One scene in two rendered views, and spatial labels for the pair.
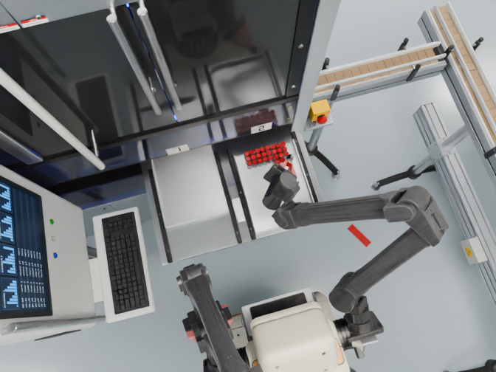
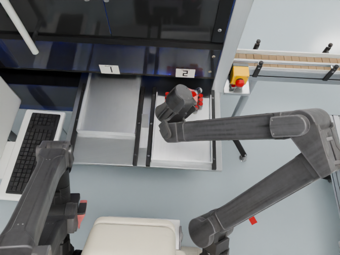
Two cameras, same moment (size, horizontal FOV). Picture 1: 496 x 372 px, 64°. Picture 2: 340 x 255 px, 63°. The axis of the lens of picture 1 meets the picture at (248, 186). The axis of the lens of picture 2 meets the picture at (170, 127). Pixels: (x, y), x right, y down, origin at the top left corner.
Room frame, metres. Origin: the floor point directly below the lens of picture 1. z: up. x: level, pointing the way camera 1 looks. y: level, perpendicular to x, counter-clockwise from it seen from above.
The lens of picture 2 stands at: (-0.10, -0.18, 2.04)
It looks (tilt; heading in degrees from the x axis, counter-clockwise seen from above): 64 degrees down; 13
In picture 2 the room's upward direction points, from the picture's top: 2 degrees clockwise
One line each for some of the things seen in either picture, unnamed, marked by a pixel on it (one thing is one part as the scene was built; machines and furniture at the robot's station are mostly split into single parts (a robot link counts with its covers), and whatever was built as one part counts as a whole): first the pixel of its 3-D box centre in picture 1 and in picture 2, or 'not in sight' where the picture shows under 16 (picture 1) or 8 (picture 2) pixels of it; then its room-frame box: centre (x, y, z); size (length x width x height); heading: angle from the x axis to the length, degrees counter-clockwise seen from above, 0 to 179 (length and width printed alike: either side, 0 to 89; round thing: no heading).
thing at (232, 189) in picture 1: (237, 203); (144, 130); (0.38, 0.05, 0.91); 0.14 x 0.03 x 0.06; 13
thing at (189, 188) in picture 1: (187, 180); (111, 100); (0.50, 0.25, 0.90); 0.34 x 0.26 x 0.04; 13
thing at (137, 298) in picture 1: (124, 260); (34, 151); (0.19, 0.52, 0.82); 0.40 x 0.14 x 0.02; 11
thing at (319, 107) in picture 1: (318, 108); (239, 74); (0.74, -0.30, 0.99); 0.08 x 0.07 x 0.07; 13
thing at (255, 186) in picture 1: (274, 185); (182, 126); (0.46, -0.11, 0.90); 0.34 x 0.26 x 0.04; 12
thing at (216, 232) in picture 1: (232, 187); (146, 118); (0.47, 0.07, 0.87); 0.70 x 0.48 x 0.02; 103
